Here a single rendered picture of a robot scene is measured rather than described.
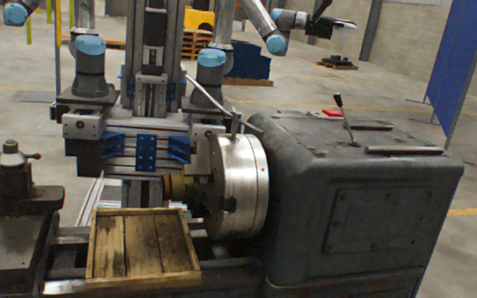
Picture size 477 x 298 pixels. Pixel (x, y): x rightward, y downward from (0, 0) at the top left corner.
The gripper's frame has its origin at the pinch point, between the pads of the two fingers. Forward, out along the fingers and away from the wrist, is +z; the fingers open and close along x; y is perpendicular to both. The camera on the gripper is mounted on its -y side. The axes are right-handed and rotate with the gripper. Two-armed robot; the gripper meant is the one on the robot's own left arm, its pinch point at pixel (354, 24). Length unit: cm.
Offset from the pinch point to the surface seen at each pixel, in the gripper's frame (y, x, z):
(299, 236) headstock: 43, 90, -8
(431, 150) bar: 23, 61, 26
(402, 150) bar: 22, 67, 17
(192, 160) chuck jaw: 33, 79, -42
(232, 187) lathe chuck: 31, 91, -27
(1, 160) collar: 31, 102, -88
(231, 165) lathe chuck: 27, 87, -29
